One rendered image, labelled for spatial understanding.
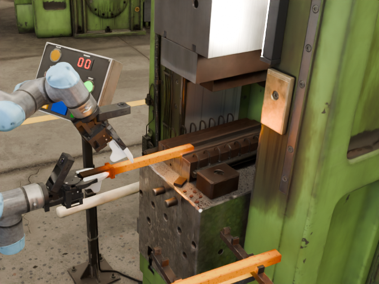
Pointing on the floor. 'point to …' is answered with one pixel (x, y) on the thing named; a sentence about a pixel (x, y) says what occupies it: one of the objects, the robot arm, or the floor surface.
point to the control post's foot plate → (84, 275)
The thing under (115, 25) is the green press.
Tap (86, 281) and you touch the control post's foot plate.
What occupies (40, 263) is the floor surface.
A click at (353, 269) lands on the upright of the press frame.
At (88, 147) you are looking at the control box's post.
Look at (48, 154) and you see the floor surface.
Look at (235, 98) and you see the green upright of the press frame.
